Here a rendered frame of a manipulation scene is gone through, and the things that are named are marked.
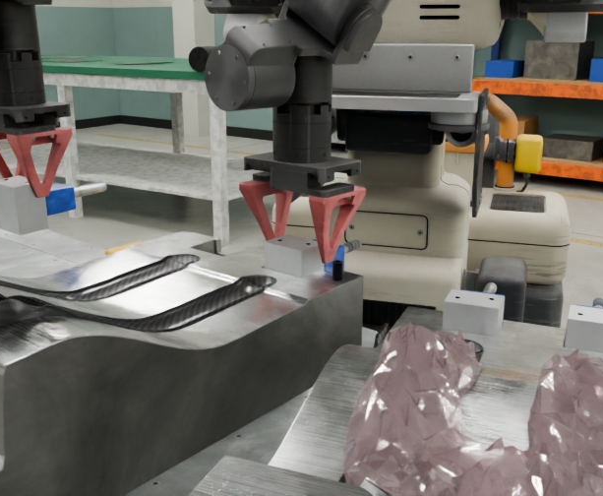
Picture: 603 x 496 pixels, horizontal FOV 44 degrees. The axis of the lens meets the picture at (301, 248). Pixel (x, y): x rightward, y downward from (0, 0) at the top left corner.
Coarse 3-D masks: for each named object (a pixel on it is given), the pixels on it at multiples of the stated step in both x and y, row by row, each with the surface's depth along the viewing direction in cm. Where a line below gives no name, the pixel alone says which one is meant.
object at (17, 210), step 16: (16, 176) 84; (0, 192) 81; (16, 192) 79; (32, 192) 80; (64, 192) 84; (80, 192) 87; (96, 192) 89; (0, 208) 81; (16, 208) 79; (32, 208) 81; (48, 208) 83; (64, 208) 84; (0, 224) 82; (16, 224) 80; (32, 224) 81
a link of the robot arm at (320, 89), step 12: (300, 60) 67; (312, 60) 68; (324, 60) 68; (300, 72) 68; (312, 72) 68; (324, 72) 68; (300, 84) 68; (312, 84) 68; (324, 84) 69; (300, 96) 68; (312, 96) 68; (324, 96) 69; (288, 108) 70; (312, 108) 70
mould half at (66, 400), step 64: (128, 256) 80; (256, 256) 79; (64, 320) 51; (256, 320) 63; (320, 320) 68; (0, 384) 44; (64, 384) 48; (128, 384) 52; (192, 384) 57; (256, 384) 63; (0, 448) 45; (64, 448) 49; (128, 448) 53; (192, 448) 58
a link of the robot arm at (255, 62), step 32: (256, 32) 63; (288, 32) 65; (352, 32) 64; (224, 64) 63; (256, 64) 62; (288, 64) 65; (352, 64) 67; (224, 96) 64; (256, 96) 63; (288, 96) 66
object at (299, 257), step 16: (272, 240) 75; (288, 240) 75; (304, 240) 75; (272, 256) 74; (288, 256) 73; (304, 256) 72; (320, 256) 74; (336, 256) 77; (288, 272) 73; (304, 272) 72
